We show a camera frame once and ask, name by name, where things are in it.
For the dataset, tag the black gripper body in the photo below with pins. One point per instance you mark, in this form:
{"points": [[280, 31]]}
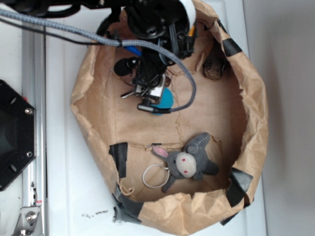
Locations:
{"points": [[143, 69]]}

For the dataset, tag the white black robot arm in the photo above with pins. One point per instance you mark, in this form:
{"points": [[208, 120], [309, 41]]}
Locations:
{"points": [[159, 32]]}

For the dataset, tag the blue foam ball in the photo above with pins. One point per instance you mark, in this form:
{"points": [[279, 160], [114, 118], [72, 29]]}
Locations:
{"points": [[166, 101]]}

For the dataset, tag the brown rock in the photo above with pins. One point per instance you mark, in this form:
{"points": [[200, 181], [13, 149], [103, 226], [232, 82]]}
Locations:
{"points": [[213, 68]]}

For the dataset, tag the grey plush bunny toy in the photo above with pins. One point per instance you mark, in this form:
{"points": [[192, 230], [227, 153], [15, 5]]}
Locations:
{"points": [[191, 162]]}

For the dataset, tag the brown paper bag tray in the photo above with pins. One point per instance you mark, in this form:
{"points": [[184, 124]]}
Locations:
{"points": [[233, 110]]}

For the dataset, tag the white plastic lid board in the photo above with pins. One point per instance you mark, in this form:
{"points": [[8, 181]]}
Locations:
{"points": [[79, 202]]}

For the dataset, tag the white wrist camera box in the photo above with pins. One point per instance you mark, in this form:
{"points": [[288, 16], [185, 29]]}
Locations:
{"points": [[150, 94]]}

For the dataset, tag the black octagonal mount plate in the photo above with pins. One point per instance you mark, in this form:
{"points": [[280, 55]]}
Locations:
{"points": [[17, 134]]}

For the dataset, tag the aluminium rail frame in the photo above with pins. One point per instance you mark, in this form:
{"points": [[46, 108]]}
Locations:
{"points": [[32, 220]]}

